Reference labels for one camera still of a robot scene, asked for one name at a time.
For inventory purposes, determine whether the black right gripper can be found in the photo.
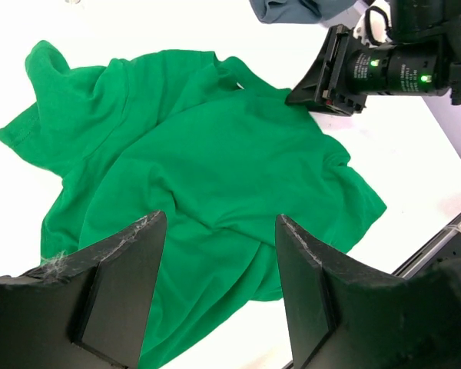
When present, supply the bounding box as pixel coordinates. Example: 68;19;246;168
285;25;450;116

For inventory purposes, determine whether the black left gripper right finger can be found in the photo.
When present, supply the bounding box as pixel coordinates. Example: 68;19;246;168
275;215;461;368

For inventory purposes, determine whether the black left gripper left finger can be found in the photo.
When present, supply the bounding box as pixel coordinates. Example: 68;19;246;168
0;211;167;368

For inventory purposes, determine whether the green t shirt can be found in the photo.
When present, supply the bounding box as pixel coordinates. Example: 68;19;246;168
0;41;386;368

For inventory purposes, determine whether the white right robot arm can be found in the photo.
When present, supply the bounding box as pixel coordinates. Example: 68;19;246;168
275;1;461;368

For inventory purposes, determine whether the teal t shirt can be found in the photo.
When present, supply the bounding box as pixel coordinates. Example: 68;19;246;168
249;0;356;25

